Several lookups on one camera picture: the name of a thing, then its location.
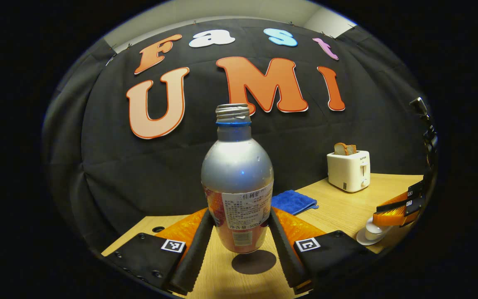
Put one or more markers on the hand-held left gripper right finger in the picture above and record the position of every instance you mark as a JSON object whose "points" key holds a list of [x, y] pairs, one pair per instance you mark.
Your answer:
{"points": [[286, 257]]}

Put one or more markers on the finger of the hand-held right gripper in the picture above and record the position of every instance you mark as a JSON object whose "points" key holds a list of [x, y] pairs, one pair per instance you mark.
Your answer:
{"points": [[414, 207], [392, 205]]}

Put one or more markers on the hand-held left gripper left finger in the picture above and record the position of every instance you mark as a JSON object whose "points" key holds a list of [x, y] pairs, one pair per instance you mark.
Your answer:
{"points": [[193, 257]]}

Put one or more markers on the white teacup lid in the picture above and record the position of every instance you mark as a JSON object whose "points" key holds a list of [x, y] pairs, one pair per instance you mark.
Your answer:
{"points": [[371, 226]]}

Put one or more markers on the dark round coaster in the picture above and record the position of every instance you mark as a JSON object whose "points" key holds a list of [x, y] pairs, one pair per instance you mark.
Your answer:
{"points": [[253, 262]]}

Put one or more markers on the silver water bottle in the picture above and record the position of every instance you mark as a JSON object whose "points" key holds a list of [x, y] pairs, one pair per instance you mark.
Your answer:
{"points": [[237, 166]]}

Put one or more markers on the white saucer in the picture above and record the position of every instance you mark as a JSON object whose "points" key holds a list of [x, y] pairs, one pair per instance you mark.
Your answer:
{"points": [[363, 240]]}

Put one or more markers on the blue cloth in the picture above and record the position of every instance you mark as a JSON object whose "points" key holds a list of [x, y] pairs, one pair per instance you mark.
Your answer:
{"points": [[293, 201]]}

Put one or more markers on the white toaster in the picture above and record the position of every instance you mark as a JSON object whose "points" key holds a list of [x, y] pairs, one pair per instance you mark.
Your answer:
{"points": [[347, 172]]}

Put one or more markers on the dark bread slice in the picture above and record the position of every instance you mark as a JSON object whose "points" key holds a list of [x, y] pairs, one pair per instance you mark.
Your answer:
{"points": [[352, 150]]}

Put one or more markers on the black clamp stand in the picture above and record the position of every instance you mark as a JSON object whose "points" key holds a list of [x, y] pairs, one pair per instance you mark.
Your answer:
{"points": [[428, 133]]}

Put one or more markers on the light bread slice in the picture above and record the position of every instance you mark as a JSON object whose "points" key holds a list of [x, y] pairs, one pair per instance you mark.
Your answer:
{"points": [[340, 149]]}

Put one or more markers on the black backdrop cloth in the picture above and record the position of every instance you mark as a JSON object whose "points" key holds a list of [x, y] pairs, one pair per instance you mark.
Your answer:
{"points": [[139, 166]]}

